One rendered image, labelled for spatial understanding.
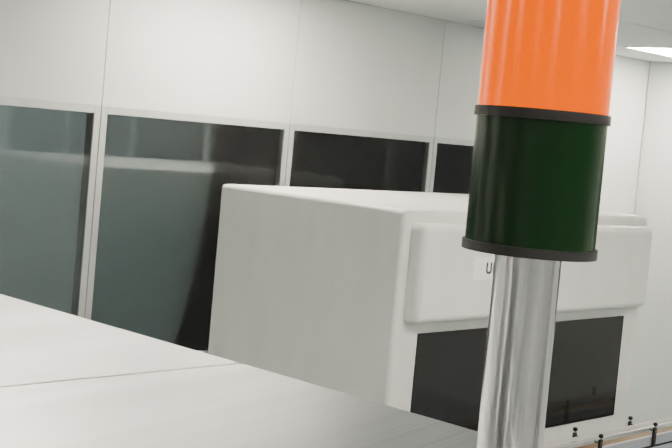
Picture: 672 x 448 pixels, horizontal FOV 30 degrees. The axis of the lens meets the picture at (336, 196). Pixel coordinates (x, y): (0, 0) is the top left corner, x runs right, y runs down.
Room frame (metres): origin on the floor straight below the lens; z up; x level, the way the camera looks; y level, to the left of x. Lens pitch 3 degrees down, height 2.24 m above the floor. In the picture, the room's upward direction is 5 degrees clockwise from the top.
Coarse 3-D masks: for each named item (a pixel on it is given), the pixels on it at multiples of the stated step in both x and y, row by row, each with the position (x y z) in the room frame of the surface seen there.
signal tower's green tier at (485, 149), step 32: (480, 128) 0.46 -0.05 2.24; (512, 128) 0.45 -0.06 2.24; (544, 128) 0.45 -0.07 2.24; (576, 128) 0.45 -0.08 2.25; (480, 160) 0.46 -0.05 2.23; (512, 160) 0.45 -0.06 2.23; (544, 160) 0.45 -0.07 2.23; (576, 160) 0.45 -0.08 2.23; (480, 192) 0.46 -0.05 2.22; (512, 192) 0.45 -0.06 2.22; (544, 192) 0.45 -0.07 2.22; (576, 192) 0.45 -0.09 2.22; (480, 224) 0.46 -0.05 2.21; (512, 224) 0.45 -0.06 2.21; (544, 224) 0.45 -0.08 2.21; (576, 224) 0.45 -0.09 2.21
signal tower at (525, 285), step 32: (512, 256) 0.45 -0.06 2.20; (544, 256) 0.45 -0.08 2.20; (576, 256) 0.45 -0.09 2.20; (512, 288) 0.46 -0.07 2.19; (544, 288) 0.46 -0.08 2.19; (512, 320) 0.46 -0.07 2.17; (544, 320) 0.46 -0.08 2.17; (512, 352) 0.46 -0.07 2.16; (544, 352) 0.46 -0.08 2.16; (512, 384) 0.46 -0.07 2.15; (544, 384) 0.46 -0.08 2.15; (480, 416) 0.47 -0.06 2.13; (512, 416) 0.46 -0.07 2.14; (544, 416) 0.47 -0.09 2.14
